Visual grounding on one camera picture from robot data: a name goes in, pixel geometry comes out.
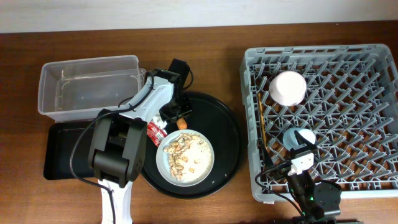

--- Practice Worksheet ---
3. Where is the light blue cup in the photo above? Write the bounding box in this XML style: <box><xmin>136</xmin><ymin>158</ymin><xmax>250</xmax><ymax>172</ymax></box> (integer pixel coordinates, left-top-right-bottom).
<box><xmin>282</xmin><ymin>128</ymin><xmax>316</xmax><ymax>151</ymax></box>

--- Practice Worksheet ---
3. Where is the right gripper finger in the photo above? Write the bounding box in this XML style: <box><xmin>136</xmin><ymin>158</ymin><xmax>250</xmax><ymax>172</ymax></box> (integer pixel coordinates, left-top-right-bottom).
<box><xmin>294</xmin><ymin>131</ymin><xmax>317</xmax><ymax>152</ymax></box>
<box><xmin>260</xmin><ymin>142</ymin><xmax>274</xmax><ymax>169</ymax></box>

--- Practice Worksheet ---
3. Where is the crumpled white tissue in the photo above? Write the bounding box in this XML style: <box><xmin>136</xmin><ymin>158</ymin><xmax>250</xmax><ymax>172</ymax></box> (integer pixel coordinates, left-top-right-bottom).
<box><xmin>152</xmin><ymin>114</ymin><xmax>167</xmax><ymax>129</ymax></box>

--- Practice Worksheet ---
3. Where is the wooden chopstick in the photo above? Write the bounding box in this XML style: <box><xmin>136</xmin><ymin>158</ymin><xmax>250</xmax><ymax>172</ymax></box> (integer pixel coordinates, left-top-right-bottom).
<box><xmin>257</xmin><ymin>92</ymin><xmax>267</xmax><ymax>148</ymax></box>

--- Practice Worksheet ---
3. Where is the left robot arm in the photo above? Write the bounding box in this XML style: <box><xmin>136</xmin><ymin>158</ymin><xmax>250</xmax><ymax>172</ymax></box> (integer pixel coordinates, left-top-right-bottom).
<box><xmin>88</xmin><ymin>58</ymin><xmax>193</xmax><ymax>223</ymax></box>

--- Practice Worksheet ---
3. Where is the orange carrot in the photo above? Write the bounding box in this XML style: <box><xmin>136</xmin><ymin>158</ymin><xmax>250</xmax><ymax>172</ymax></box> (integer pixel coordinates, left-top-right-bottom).
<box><xmin>176</xmin><ymin>118</ymin><xmax>188</xmax><ymax>129</ymax></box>

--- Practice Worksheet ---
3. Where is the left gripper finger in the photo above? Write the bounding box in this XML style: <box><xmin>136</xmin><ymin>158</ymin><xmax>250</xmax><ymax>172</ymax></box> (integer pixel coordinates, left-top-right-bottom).
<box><xmin>180</xmin><ymin>95</ymin><xmax>192</xmax><ymax>117</ymax></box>
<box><xmin>159</xmin><ymin>108</ymin><xmax>179</xmax><ymax>123</ymax></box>

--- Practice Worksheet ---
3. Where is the black round tray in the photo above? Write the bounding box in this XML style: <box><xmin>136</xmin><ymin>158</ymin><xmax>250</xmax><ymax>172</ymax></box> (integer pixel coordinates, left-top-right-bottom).
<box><xmin>141</xmin><ymin>92</ymin><xmax>244</xmax><ymax>199</ymax></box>

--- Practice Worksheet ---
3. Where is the grey plate with food scraps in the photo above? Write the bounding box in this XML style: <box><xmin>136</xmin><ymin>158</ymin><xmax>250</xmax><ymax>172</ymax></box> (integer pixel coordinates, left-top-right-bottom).
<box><xmin>155</xmin><ymin>129</ymin><xmax>215</xmax><ymax>187</ymax></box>

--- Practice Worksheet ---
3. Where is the clear plastic bin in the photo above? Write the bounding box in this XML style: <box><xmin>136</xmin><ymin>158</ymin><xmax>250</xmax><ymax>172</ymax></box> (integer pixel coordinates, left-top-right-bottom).
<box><xmin>38</xmin><ymin>55</ymin><xmax>146</xmax><ymax>123</ymax></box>

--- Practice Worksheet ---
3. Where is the grey dishwasher rack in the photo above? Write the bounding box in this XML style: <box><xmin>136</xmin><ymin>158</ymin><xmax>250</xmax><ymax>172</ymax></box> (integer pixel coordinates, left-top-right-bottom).
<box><xmin>240</xmin><ymin>44</ymin><xmax>397</xmax><ymax>203</ymax></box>

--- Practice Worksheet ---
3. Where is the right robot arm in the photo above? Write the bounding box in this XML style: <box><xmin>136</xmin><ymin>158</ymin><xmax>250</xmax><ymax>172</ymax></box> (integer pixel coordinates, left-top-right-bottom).
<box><xmin>254</xmin><ymin>128</ymin><xmax>342</xmax><ymax>223</ymax></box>

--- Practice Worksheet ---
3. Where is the black rectangular tray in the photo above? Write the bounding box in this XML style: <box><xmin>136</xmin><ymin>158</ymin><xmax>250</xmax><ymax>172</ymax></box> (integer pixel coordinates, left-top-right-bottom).
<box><xmin>43</xmin><ymin>121</ymin><xmax>94</xmax><ymax>180</ymax></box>

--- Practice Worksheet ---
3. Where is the red snack wrapper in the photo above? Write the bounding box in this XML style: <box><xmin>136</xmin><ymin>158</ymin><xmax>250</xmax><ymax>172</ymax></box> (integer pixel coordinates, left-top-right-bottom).
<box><xmin>147</xmin><ymin>121</ymin><xmax>167</xmax><ymax>147</ymax></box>

